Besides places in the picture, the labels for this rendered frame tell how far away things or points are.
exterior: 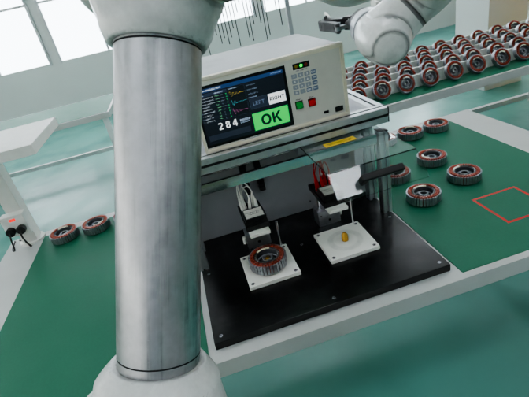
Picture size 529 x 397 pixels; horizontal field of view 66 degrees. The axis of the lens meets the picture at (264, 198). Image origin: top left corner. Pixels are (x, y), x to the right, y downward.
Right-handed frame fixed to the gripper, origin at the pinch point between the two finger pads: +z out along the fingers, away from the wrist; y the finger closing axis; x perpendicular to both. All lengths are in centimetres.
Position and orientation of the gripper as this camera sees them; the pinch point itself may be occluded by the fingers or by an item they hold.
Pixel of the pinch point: (349, 11)
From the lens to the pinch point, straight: 130.8
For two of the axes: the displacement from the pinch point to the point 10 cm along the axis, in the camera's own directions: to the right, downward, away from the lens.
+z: -0.4, -5.6, 8.3
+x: -2.6, -7.9, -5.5
